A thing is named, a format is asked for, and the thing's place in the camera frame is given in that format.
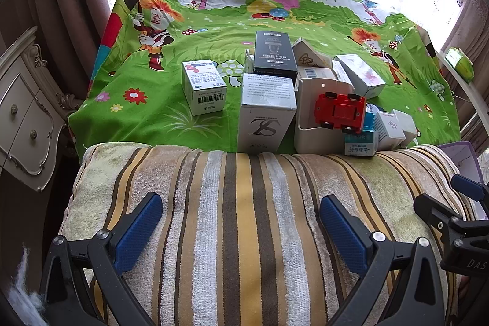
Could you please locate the green cartoon printed bedsheet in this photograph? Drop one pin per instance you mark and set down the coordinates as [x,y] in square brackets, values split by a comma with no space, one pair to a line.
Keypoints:
[191,35]

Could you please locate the white box pink print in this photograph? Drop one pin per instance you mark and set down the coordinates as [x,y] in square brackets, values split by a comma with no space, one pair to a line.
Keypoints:
[363,76]

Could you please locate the narrow white box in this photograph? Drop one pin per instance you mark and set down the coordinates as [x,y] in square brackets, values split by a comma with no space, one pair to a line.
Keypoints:
[342,72]

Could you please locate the white plastic holder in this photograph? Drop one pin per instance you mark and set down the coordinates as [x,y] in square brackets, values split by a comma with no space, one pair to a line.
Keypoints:
[309,127]

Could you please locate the white fluffy cloth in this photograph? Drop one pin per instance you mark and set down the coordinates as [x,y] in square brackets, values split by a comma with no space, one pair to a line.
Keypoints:
[21,295]

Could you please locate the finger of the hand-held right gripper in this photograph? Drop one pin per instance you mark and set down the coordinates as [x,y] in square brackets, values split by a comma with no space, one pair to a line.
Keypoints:
[470,186]
[433,209]

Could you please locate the large grey white box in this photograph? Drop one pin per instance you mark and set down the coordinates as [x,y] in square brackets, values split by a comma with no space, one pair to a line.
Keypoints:
[267,112]

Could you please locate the small white box with logo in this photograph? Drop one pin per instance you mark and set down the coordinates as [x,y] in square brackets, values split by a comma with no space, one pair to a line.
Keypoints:
[389,129]

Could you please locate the plain white box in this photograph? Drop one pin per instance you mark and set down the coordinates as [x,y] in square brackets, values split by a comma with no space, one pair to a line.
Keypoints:
[250,62]

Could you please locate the striped plush cushion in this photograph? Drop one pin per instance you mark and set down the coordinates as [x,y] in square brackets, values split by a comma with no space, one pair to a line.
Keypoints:
[244,234]

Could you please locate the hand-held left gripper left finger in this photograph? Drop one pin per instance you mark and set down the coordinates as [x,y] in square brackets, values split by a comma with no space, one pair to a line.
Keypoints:
[137,234]

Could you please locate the black product box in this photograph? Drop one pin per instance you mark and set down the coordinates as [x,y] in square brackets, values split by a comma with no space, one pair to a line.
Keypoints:
[275,51]

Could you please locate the purple cardboard box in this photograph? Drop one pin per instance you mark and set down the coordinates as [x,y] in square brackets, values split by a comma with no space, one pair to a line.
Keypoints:
[464,158]

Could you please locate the house-shaped white box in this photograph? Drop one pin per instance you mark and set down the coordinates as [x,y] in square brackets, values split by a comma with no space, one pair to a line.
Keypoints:
[309,55]

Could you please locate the red toy car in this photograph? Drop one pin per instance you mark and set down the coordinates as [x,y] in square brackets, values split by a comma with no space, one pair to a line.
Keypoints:
[340,112]

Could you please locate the teal white medicine box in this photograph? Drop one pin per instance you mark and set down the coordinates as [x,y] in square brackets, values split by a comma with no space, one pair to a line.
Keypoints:
[359,148]

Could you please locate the green tissue pack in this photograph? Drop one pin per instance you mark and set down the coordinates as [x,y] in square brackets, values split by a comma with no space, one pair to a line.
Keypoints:
[462,62]

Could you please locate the white ornate dresser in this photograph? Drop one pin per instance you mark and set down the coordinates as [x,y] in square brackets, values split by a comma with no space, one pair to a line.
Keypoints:
[23,112]

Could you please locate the white medicine box pink logo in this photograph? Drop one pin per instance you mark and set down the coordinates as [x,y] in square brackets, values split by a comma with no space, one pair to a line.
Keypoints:
[202,89]

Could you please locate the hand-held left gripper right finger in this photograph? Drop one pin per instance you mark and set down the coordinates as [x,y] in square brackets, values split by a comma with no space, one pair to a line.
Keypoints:
[344,234]

